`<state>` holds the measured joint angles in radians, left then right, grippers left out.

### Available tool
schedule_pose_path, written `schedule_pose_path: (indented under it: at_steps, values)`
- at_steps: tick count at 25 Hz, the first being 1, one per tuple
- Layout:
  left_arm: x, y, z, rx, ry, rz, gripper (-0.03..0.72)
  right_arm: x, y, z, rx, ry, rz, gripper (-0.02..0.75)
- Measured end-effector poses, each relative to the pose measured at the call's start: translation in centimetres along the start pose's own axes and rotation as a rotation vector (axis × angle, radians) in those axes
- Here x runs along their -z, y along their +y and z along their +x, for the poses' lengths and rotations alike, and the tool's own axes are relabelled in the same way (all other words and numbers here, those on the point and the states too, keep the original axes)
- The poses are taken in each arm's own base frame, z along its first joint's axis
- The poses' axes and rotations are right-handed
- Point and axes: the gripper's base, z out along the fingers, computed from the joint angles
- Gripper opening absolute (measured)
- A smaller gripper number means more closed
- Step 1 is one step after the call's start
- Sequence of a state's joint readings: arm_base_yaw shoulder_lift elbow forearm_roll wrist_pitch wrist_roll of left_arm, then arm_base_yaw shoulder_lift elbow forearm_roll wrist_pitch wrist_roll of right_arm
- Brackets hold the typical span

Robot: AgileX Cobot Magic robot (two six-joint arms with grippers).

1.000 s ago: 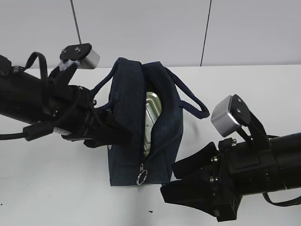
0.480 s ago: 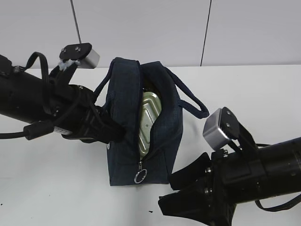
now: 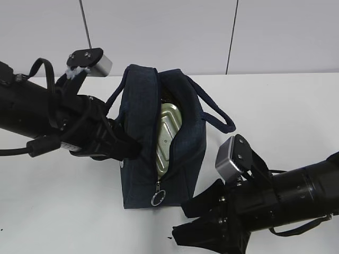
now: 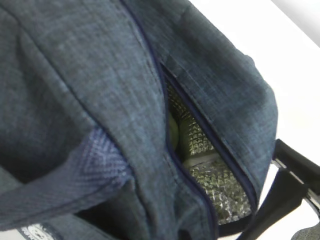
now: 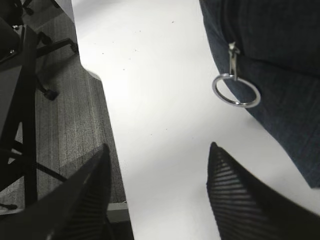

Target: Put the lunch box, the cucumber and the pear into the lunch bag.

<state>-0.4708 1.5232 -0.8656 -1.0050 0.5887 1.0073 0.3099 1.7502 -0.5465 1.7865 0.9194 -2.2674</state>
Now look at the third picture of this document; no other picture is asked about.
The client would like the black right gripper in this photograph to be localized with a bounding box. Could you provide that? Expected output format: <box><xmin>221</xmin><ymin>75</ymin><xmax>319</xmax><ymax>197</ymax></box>
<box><xmin>172</xmin><ymin>171</ymin><xmax>281</xmax><ymax>253</ymax></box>

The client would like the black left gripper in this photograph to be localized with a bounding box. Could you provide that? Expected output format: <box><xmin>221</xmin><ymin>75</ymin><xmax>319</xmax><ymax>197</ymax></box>
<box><xmin>52</xmin><ymin>95</ymin><xmax>141</xmax><ymax>161</ymax></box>

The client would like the dark navy fabric lunch bag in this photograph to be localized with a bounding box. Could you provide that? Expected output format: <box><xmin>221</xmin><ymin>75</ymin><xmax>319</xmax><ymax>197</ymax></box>
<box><xmin>106</xmin><ymin>64</ymin><xmax>236</xmax><ymax>209</ymax></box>

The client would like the silver zipper pull ring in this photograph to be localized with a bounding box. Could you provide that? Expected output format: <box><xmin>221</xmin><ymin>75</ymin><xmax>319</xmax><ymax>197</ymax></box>
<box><xmin>150</xmin><ymin>180</ymin><xmax>166</xmax><ymax>206</ymax></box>

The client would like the green lidded glass food container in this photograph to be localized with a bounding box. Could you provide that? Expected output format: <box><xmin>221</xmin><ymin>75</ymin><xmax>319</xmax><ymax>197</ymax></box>
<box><xmin>156</xmin><ymin>103</ymin><xmax>182</xmax><ymax>179</ymax></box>

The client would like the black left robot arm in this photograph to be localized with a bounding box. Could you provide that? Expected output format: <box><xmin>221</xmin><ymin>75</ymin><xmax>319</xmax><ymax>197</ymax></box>
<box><xmin>1</xmin><ymin>63</ymin><xmax>141</xmax><ymax>161</ymax></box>

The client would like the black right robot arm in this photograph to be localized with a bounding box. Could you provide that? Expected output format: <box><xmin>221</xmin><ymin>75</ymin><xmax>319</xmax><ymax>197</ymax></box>
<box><xmin>172</xmin><ymin>153</ymin><xmax>338</xmax><ymax>253</ymax></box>

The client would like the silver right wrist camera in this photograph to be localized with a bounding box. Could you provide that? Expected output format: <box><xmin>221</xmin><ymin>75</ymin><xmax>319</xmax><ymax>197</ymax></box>
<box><xmin>215</xmin><ymin>134</ymin><xmax>253</xmax><ymax>184</ymax></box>

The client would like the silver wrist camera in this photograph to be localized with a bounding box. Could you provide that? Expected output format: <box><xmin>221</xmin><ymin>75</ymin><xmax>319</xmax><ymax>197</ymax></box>
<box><xmin>215</xmin><ymin>134</ymin><xmax>253</xmax><ymax>184</ymax></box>
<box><xmin>66</xmin><ymin>48</ymin><xmax>112</xmax><ymax>77</ymax></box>

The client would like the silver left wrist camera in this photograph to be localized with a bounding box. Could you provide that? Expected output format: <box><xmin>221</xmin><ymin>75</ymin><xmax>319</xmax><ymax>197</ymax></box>
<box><xmin>66</xmin><ymin>48</ymin><xmax>112</xmax><ymax>77</ymax></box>

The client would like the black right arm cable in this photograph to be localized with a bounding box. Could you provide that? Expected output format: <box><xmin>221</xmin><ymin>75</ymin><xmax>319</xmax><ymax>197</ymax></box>
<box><xmin>269</xmin><ymin>169</ymin><xmax>333</xmax><ymax>237</ymax></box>

